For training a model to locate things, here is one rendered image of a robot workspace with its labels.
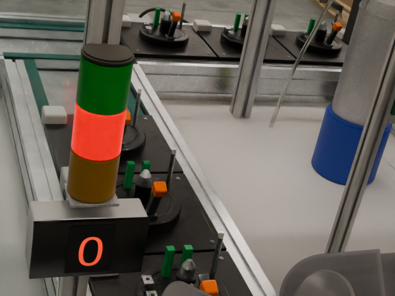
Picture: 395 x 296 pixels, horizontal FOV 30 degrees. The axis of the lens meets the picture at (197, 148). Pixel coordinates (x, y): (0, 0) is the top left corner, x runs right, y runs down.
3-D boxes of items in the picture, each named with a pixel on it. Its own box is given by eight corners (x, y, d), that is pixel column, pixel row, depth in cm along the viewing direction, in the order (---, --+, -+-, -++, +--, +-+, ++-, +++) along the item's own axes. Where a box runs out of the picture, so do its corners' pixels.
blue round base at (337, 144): (386, 186, 175) (405, 131, 168) (328, 188, 169) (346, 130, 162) (354, 153, 187) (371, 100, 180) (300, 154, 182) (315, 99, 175)
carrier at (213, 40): (295, 67, 210) (306, 25, 204) (217, 63, 201) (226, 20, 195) (263, 35, 229) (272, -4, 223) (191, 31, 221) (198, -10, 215)
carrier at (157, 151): (182, 180, 143) (193, 123, 137) (57, 182, 134) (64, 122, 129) (150, 122, 163) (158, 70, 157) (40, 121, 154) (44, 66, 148)
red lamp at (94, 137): (126, 161, 73) (132, 117, 71) (75, 161, 71) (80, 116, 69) (114, 136, 77) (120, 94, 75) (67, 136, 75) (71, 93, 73)
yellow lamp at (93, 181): (119, 202, 75) (125, 161, 73) (70, 204, 73) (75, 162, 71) (109, 177, 79) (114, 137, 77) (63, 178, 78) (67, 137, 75)
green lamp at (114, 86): (132, 115, 71) (139, 69, 68) (80, 115, 69) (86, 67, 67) (120, 93, 75) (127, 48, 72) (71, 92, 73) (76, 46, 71)
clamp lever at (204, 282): (203, 318, 102) (219, 292, 96) (189, 319, 101) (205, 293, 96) (197, 295, 104) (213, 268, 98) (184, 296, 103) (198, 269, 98)
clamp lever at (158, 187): (156, 217, 122) (167, 191, 116) (145, 218, 121) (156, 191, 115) (152, 199, 124) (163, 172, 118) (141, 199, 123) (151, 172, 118)
